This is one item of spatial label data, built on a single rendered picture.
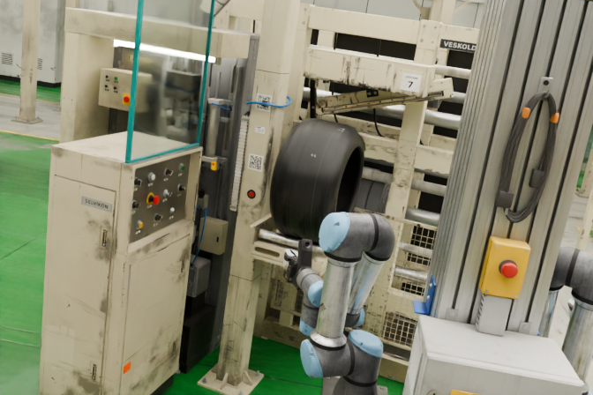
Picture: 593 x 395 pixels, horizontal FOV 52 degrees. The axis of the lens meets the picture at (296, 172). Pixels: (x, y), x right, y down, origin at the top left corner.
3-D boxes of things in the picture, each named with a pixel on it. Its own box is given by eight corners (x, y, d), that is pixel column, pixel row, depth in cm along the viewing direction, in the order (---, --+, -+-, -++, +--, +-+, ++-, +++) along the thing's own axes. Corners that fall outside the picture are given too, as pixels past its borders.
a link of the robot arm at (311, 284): (309, 310, 197) (313, 286, 195) (297, 295, 207) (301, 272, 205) (331, 310, 200) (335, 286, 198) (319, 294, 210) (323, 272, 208)
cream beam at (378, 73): (302, 77, 302) (305, 47, 299) (318, 76, 326) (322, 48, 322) (423, 99, 283) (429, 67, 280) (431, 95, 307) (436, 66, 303)
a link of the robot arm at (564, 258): (529, 251, 180) (509, 362, 206) (569, 263, 174) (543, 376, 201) (540, 230, 188) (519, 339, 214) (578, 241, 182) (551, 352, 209)
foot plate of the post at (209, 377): (197, 384, 318) (197, 377, 317) (221, 361, 342) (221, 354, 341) (243, 401, 309) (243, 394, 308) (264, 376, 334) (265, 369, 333)
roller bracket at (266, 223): (247, 244, 287) (250, 225, 285) (279, 223, 324) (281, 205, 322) (253, 246, 286) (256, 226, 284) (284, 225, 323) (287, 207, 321)
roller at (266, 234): (255, 238, 289) (257, 229, 288) (259, 235, 293) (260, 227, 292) (325, 257, 278) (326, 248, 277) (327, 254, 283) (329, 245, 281)
